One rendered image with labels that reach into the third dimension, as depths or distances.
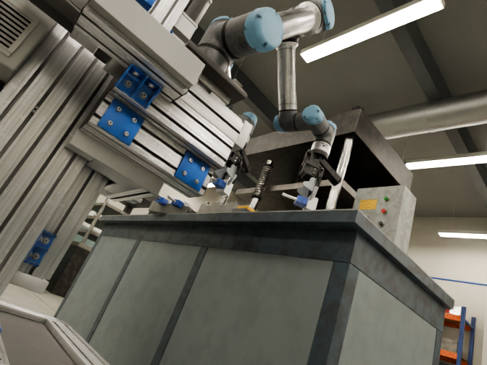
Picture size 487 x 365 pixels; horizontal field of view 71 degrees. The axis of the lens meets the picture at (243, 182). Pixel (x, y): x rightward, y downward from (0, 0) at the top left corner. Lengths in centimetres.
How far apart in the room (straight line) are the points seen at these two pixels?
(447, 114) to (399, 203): 299
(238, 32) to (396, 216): 136
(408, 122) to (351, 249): 424
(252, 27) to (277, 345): 86
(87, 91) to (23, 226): 39
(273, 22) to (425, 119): 409
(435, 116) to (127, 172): 440
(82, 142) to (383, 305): 92
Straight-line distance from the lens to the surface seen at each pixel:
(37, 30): 105
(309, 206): 128
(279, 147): 274
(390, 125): 519
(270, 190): 272
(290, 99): 143
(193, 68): 85
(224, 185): 142
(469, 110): 490
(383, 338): 110
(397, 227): 201
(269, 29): 106
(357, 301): 97
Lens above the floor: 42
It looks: 23 degrees up
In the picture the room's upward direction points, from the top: 22 degrees clockwise
